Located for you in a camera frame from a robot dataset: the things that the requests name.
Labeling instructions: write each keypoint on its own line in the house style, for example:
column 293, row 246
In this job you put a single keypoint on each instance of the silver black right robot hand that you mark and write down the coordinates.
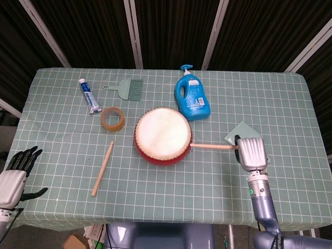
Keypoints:
column 252, row 154

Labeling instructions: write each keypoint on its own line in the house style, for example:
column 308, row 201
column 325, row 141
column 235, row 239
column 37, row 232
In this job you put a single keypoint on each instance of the brown packing tape roll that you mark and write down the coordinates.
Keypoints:
column 113, row 128

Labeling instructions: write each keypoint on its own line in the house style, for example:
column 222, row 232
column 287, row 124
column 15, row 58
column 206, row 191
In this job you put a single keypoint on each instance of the dark folding screen white frame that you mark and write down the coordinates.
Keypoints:
column 90, row 26

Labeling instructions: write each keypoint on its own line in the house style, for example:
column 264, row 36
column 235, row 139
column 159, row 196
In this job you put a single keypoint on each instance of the wooden drumstick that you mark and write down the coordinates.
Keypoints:
column 103, row 166
column 215, row 146

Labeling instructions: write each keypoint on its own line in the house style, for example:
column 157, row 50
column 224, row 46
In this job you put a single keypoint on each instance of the white blue toothpaste tube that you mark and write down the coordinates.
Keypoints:
column 89, row 96

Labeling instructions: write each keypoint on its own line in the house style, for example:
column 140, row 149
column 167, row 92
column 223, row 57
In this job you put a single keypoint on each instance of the brown cardboard box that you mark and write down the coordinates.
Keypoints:
column 74, row 241

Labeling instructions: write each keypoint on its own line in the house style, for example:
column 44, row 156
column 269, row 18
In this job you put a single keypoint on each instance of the blue detergent pump bottle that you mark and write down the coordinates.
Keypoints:
column 193, row 105

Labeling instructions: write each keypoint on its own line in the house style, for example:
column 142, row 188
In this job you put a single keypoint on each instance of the green grid cutting mat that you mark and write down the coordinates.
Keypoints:
column 181, row 194

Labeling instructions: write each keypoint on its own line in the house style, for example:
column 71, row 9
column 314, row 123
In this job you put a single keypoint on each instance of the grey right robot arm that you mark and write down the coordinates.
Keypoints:
column 262, row 202

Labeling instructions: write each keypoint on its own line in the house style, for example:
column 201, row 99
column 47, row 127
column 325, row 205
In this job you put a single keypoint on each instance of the red drum white skin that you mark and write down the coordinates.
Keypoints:
column 162, row 132

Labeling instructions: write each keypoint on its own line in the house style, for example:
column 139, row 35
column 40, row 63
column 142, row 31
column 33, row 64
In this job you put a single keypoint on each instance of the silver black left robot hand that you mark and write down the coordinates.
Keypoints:
column 11, row 186

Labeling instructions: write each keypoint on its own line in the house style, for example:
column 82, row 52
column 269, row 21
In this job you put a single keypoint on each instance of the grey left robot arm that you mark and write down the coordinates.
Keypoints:
column 3, row 216

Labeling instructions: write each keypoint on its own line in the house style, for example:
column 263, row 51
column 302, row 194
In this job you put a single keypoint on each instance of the green plastic hand brush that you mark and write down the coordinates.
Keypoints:
column 127, row 89

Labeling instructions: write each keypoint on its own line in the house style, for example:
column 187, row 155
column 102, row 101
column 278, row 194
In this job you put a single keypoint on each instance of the grey blue robot torso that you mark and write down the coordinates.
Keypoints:
column 160, row 238

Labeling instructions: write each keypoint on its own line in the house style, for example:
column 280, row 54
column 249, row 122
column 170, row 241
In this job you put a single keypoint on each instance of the pale green plastic box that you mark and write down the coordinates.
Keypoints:
column 245, row 129

